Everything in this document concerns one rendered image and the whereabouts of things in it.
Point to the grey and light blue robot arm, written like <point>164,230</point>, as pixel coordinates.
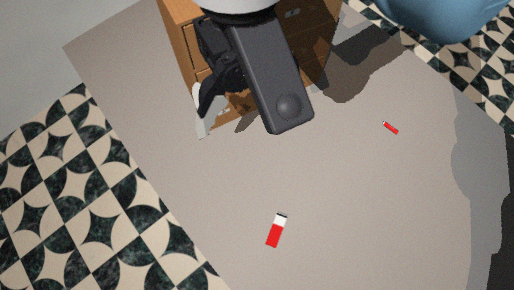
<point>271,72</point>

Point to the brown wooden chest of drawers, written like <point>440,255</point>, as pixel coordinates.
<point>177,13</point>

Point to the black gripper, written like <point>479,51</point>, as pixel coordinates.
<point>209,96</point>

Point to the brown wooden drawer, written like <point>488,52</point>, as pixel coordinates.
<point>309,71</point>
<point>197,59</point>
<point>234,108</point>
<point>294,15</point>
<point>201,75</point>
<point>310,42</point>

